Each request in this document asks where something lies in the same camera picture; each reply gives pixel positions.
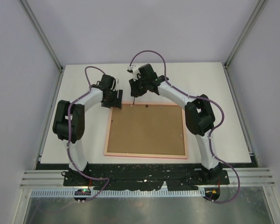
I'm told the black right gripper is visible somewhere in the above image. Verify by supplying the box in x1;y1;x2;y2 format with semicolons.
128;76;148;98

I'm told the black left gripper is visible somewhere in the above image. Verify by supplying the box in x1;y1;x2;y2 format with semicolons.
103;89;123;109

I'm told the pink picture frame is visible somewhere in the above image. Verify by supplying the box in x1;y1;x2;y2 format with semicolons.
103;101;189;160

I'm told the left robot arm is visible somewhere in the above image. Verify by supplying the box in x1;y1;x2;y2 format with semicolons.
53;74;123;186

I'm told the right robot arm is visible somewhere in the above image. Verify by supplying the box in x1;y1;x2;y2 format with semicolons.
127;64;223;184

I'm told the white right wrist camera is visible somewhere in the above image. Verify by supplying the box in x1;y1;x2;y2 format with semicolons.
127;64;140;80

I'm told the brown frame backing board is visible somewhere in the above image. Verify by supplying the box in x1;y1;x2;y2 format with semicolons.
106;104;186;155

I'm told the left aluminium frame post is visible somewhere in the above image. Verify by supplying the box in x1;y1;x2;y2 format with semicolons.
18;0;63;72

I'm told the aluminium frame post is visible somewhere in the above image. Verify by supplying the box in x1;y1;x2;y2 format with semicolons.
223;0;268;70
18;0;63;72

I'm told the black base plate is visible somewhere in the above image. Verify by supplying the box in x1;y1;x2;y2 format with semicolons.
61;164;230;191

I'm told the slotted cable duct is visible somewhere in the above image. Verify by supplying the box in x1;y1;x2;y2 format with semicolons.
31;188;205;198

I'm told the right aluminium frame post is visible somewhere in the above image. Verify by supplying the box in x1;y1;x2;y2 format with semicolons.
223;0;268;70

